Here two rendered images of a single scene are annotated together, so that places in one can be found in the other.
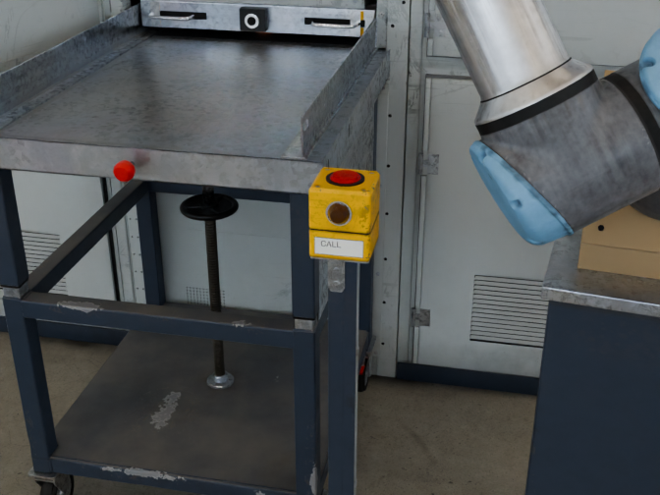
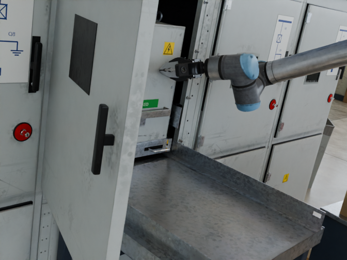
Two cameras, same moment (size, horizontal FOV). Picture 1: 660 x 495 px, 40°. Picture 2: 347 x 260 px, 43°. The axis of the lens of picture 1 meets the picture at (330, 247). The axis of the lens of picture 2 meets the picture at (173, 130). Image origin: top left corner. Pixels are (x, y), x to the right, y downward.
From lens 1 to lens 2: 1.84 m
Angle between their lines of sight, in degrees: 57
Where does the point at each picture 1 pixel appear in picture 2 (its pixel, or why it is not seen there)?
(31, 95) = (161, 248)
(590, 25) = (241, 131)
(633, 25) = (251, 128)
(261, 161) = (310, 238)
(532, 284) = not seen: hidden behind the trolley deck
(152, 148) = (283, 252)
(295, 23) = (140, 151)
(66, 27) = (49, 189)
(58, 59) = (136, 217)
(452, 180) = not seen: hidden behind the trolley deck
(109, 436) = not seen: outside the picture
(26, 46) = (57, 213)
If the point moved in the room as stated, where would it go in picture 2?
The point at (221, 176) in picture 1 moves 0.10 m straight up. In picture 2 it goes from (298, 252) to (306, 224)
